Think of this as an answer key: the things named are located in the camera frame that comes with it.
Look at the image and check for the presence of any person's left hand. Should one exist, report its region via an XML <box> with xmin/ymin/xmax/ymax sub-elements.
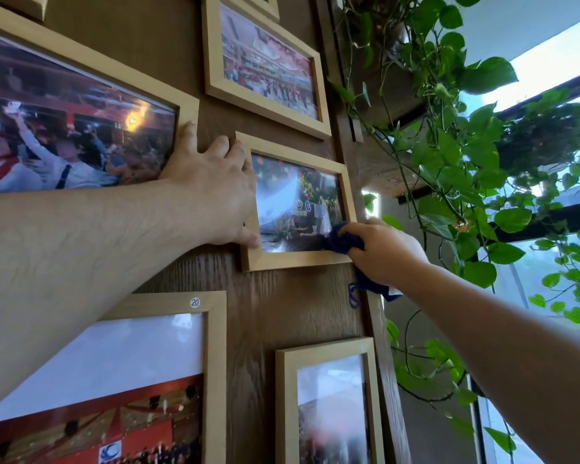
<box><xmin>159</xmin><ymin>121</ymin><xmax>262</xmax><ymax>250</ymax></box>

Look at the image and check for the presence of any person's right hand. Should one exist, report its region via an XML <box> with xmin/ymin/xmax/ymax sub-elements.
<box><xmin>338</xmin><ymin>217</ymin><xmax>431</xmax><ymax>288</ymax></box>

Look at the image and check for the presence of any dark blue cleaning cloth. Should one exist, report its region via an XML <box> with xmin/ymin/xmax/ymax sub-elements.
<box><xmin>322</xmin><ymin>221</ymin><xmax>403</xmax><ymax>310</ymax></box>

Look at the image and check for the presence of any small wooden photo frame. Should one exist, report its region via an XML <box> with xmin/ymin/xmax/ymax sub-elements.
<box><xmin>235</xmin><ymin>131</ymin><xmax>358</xmax><ymax>273</ymax></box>

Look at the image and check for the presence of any person's left forearm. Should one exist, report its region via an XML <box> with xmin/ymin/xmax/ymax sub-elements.
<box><xmin>0</xmin><ymin>177</ymin><xmax>213</xmax><ymax>417</ymax></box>

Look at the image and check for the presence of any person's right forearm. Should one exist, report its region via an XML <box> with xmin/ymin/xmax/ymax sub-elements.
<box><xmin>397</xmin><ymin>262</ymin><xmax>580</xmax><ymax>464</ymax></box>

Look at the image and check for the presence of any green pothos vine plant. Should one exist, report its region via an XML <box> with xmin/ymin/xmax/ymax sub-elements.
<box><xmin>327</xmin><ymin>0</ymin><xmax>580</xmax><ymax>456</ymax></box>

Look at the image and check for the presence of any wooden group photo frame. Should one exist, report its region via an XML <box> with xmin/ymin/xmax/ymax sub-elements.
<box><xmin>201</xmin><ymin>0</ymin><xmax>333</xmax><ymax>140</ymax></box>

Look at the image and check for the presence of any large wooden crowd photo frame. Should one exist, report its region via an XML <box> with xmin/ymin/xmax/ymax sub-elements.
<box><xmin>0</xmin><ymin>0</ymin><xmax>200</xmax><ymax>195</ymax></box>

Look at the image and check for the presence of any wooden picture frame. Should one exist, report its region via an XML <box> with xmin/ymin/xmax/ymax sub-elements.
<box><xmin>234</xmin><ymin>0</ymin><xmax>281</xmax><ymax>23</ymax></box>
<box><xmin>0</xmin><ymin>0</ymin><xmax>49</xmax><ymax>23</ymax></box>

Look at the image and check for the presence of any upright wooden photo frame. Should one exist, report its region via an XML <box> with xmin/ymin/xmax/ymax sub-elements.
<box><xmin>275</xmin><ymin>336</ymin><xmax>386</xmax><ymax>464</ymax></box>

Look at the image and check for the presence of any large wooden frame with sticker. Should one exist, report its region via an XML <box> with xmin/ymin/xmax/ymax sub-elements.
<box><xmin>0</xmin><ymin>290</ymin><xmax>228</xmax><ymax>464</ymax></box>

